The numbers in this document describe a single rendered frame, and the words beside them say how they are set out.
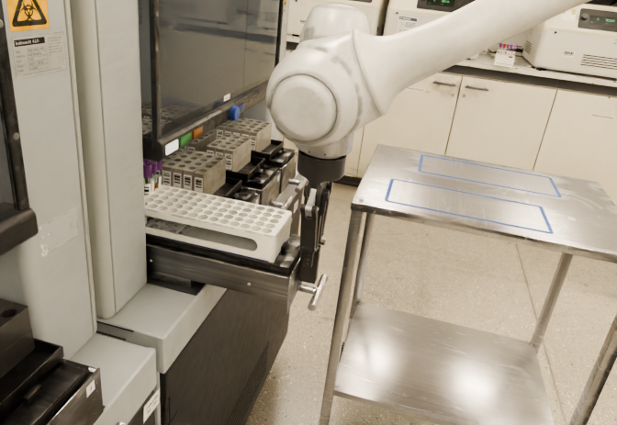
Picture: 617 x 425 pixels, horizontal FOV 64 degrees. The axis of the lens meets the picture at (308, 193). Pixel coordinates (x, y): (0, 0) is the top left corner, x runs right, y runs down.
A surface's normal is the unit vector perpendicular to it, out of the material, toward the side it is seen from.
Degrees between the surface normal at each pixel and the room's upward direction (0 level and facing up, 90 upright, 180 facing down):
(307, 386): 0
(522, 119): 90
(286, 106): 94
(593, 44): 90
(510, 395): 0
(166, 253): 90
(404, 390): 0
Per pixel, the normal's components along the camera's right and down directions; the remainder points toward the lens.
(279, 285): -0.25, 0.36
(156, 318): 0.11, -0.91
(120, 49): 0.96, 0.19
